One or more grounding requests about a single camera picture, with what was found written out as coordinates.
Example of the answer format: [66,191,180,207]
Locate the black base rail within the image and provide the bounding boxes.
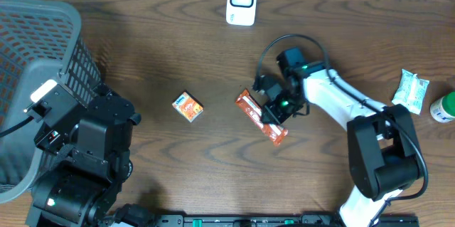
[106,213,420,227]

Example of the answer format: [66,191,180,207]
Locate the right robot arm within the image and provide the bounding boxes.
[253,47,428,226]

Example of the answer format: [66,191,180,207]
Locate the white barcode scanner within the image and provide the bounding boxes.
[225,0,257,26]

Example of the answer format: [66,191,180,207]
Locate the green lid jar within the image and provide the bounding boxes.
[430,92,455,123]

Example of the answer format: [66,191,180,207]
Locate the orange tissue box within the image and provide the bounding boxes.
[172,92,203,122]

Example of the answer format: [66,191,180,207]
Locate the teal snack pack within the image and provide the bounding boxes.
[392,69,429,115]

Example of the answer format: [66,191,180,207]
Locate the orange candy bar wrapper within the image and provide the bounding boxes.
[235,89,289,147]

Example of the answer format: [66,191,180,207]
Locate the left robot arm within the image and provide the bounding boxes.
[26,85,141,226]

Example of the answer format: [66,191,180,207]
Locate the grey plastic basket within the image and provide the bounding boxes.
[1,0,102,203]

